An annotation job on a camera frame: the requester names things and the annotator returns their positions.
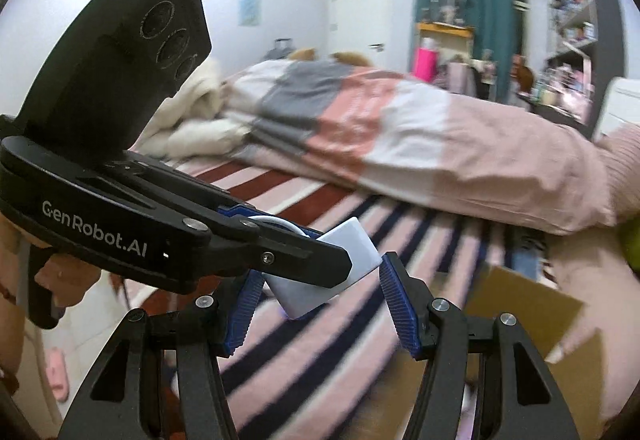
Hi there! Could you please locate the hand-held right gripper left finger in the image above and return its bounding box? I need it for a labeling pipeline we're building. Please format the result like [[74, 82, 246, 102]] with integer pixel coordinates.
[[57, 269, 266, 440]]

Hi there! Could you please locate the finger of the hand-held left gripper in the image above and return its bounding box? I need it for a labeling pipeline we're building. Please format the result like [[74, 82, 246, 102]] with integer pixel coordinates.
[[217, 205, 322, 242], [200, 226, 354, 291]]

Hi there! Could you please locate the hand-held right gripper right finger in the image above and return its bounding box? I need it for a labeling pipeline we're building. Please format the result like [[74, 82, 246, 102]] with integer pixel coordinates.
[[379, 252, 581, 440]]

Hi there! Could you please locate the white power bank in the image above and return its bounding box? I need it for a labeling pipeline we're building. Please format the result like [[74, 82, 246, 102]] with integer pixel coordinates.
[[247, 215, 384, 321]]

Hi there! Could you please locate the person's left forearm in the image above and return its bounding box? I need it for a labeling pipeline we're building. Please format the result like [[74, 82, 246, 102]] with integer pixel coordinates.
[[0, 295, 37, 398]]

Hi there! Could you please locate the person's left hand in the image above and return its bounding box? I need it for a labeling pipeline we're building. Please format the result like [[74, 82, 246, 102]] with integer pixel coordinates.
[[0, 216, 104, 310]]

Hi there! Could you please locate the striped bed sheet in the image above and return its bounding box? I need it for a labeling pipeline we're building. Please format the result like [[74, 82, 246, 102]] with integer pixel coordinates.
[[115, 154, 551, 440]]

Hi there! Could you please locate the cream fluffy blanket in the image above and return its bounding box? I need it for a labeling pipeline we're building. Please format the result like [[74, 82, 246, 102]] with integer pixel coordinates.
[[131, 57, 252, 162]]

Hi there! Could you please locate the cardboard box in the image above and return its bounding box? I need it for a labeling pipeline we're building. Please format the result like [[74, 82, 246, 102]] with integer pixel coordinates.
[[390, 265, 617, 427]]

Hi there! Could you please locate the pink grey white duvet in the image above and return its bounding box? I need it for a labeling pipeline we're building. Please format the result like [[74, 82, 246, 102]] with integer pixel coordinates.
[[220, 57, 621, 237]]

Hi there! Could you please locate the pink slipper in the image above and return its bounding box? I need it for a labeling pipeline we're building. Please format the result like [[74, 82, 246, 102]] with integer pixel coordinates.
[[47, 347, 72, 404]]

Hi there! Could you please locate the white door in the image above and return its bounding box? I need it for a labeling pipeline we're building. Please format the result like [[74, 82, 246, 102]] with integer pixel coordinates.
[[330, 0, 391, 67]]

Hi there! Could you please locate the pink bag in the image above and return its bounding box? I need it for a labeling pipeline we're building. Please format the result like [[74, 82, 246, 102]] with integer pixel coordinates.
[[412, 45, 439, 84]]

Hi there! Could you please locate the pink knitted pillow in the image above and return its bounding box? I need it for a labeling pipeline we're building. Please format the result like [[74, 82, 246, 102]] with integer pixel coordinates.
[[595, 124, 640, 227]]

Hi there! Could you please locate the brown chair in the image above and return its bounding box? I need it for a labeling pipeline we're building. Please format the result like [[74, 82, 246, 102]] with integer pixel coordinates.
[[512, 54, 537, 102]]

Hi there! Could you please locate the desk with yellow shelf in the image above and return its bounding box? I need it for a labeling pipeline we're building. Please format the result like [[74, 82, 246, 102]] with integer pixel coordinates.
[[416, 0, 475, 73]]

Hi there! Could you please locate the teal curtain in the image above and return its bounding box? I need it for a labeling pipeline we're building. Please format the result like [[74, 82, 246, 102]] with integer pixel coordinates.
[[412, 0, 517, 97]]

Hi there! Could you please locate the dark shelf rack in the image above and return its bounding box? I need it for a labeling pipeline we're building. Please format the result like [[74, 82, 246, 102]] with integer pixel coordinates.
[[529, 0, 627, 141]]

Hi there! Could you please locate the blue wall poster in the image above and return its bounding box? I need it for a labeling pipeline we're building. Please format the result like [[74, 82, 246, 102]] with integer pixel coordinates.
[[238, 0, 264, 27]]

